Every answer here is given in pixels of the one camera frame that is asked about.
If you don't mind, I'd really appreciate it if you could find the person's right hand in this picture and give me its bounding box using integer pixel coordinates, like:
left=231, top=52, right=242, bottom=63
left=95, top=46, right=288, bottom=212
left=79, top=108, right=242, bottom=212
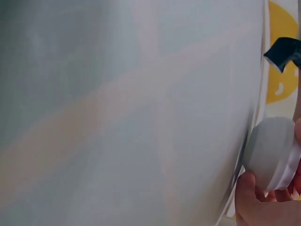
left=235, top=117, right=301, bottom=226

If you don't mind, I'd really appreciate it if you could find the black angular flat piece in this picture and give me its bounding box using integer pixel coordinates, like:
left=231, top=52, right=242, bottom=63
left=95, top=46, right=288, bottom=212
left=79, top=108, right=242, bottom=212
left=263, top=37, right=301, bottom=73

